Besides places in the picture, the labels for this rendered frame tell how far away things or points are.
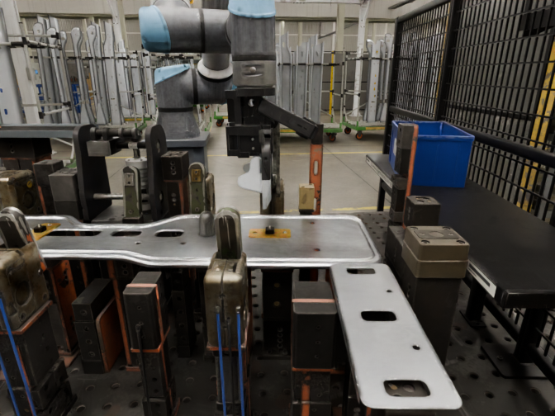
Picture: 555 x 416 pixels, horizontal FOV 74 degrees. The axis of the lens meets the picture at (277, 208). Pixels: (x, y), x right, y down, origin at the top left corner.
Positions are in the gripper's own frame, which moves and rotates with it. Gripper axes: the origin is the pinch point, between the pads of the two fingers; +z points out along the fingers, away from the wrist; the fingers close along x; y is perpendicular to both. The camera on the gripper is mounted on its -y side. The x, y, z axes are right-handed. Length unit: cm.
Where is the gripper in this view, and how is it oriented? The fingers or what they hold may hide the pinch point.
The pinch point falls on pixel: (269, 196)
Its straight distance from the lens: 71.5
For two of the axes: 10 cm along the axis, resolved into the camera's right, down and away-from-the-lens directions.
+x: -0.2, 3.4, -9.4
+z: 0.2, 9.4, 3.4
